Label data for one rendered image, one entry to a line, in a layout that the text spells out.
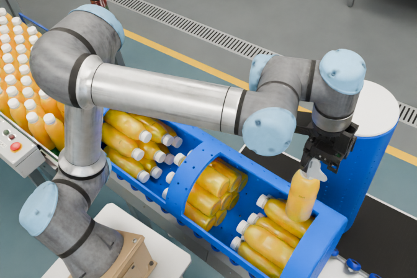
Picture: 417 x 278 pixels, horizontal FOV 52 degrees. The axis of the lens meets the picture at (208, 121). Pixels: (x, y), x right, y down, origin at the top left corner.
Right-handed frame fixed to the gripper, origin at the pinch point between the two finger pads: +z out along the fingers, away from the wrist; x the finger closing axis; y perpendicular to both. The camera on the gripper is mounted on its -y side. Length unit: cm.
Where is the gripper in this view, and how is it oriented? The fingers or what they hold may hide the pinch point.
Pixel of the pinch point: (309, 166)
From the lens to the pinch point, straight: 103.1
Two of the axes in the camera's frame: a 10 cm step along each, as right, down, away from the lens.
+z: 0.8, 6.1, 7.9
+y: 7.8, 4.6, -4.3
